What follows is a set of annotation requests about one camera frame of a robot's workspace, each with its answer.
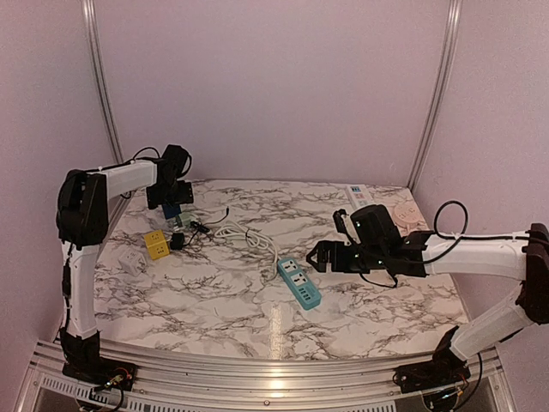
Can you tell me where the yellow cube socket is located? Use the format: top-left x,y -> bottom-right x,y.
143,230 -> 170,260

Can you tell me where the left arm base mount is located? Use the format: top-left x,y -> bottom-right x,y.
59,327 -> 137,391

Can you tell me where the aluminium frame post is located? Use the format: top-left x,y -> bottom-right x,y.
81,0 -> 132,190
407,0 -> 463,192

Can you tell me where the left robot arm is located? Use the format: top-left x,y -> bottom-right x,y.
56,144 -> 193,340

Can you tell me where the green plug adapter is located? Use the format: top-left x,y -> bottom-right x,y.
171,212 -> 195,229

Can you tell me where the pink round power strip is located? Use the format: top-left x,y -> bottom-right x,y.
393,202 -> 423,233

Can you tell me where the white power strip cable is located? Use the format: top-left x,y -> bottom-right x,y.
213,221 -> 281,280

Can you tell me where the black power adapter with cable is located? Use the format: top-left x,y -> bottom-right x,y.
169,207 -> 230,251

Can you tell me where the front aluminium rail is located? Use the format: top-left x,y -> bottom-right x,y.
12,338 -> 516,412

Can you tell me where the blue cube socket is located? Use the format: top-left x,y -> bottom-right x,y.
161,204 -> 181,220

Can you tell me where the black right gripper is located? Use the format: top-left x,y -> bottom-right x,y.
306,239 -> 386,273

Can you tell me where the long white power strip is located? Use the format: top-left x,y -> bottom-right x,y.
346,185 -> 375,211

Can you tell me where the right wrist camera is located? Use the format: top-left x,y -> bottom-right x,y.
333,209 -> 356,244

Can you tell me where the teal power strip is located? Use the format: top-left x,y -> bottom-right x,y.
277,257 -> 322,311

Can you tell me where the white cube socket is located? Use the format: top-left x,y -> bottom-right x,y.
118,249 -> 147,277

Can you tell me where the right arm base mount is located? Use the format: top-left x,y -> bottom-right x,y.
393,326 -> 471,393

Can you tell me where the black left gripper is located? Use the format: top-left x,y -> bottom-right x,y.
145,179 -> 192,209

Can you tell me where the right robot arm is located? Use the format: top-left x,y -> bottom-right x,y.
306,204 -> 548,385

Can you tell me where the left aluminium frame post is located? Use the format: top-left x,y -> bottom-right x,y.
81,0 -> 132,190

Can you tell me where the right aluminium frame post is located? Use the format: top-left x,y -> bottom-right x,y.
407,0 -> 463,192

